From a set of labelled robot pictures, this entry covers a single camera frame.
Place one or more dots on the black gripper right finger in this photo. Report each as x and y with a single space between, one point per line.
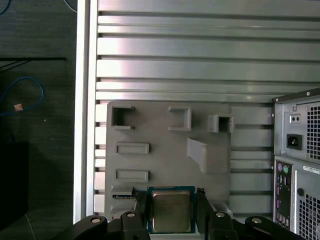
203 215

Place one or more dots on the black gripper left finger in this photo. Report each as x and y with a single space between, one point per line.
142 212

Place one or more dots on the CPU with silver top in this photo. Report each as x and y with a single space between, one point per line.
171 210

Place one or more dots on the grey parts rack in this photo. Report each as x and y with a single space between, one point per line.
162 155

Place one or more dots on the black PC case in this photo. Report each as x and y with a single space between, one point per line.
280 130

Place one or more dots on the grey power supply unit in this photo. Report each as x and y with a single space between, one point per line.
295 128

